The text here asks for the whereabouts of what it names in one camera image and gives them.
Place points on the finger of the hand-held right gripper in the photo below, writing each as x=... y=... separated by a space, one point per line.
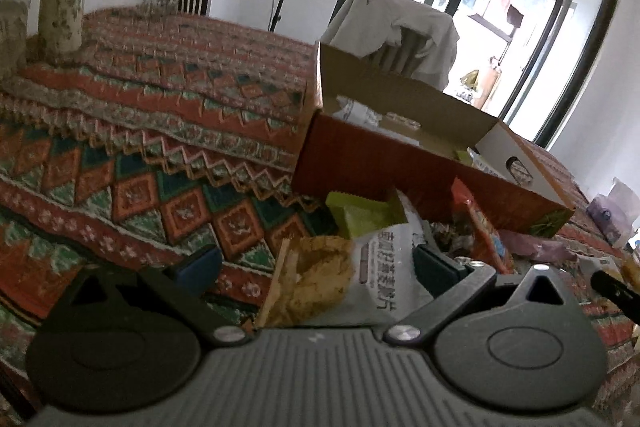
x=612 y=289

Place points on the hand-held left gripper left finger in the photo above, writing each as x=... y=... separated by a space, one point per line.
x=200 y=264

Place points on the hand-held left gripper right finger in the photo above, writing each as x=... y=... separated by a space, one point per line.
x=435 y=269

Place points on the white biscuit snack packet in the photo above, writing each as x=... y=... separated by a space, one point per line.
x=380 y=277

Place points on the orange cardboard box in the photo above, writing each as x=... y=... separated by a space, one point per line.
x=375 y=162

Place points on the yellow snack packet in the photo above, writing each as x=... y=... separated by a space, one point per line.
x=631 y=267

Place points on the red snack packet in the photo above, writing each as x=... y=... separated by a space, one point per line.
x=480 y=227

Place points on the purple tissue pack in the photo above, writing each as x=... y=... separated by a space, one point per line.
x=607 y=212

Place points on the purple snack packet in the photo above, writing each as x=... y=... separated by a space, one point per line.
x=545 y=249

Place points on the green snack packet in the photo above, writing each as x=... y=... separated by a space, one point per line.
x=370 y=219
x=462 y=155

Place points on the patterned woven tablecloth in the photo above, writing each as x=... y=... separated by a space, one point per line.
x=150 y=132

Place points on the wooden chair under jacket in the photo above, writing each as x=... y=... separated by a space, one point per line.
x=400 y=57

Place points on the beige jacket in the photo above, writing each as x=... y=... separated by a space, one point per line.
x=370 y=17

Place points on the woven basket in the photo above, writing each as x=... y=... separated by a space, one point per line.
x=12 y=37

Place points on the black sliding door frame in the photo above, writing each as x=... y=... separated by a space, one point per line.
x=574 y=72

